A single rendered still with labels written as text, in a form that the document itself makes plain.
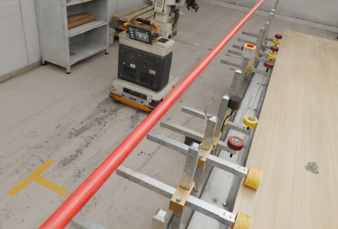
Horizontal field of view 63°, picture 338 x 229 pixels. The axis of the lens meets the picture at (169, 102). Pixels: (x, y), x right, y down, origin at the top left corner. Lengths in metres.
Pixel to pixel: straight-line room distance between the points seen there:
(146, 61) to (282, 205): 2.04
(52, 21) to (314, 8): 7.14
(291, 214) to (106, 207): 1.36
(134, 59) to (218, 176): 1.71
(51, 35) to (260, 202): 3.21
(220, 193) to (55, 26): 2.87
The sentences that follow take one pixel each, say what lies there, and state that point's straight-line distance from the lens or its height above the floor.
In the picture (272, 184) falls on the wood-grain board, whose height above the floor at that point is 0.90.
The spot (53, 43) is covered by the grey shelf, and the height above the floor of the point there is 0.37.
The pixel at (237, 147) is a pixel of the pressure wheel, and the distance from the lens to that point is 1.41.
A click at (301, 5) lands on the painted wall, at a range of 8.98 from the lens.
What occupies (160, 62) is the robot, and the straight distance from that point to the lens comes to 2.78.
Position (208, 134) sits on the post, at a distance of 1.18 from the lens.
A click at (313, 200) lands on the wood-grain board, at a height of 0.90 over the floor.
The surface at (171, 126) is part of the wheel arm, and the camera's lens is 1.50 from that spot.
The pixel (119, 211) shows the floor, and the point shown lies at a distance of 2.16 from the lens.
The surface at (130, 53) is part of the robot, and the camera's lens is 2.93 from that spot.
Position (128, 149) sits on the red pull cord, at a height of 1.64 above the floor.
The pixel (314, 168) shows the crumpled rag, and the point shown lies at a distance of 1.49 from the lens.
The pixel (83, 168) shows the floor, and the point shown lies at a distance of 2.45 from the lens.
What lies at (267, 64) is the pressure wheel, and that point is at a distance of 2.53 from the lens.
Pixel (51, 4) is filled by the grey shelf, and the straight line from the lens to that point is 3.66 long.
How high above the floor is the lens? 1.75
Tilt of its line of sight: 32 degrees down
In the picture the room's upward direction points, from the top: 9 degrees clockwise
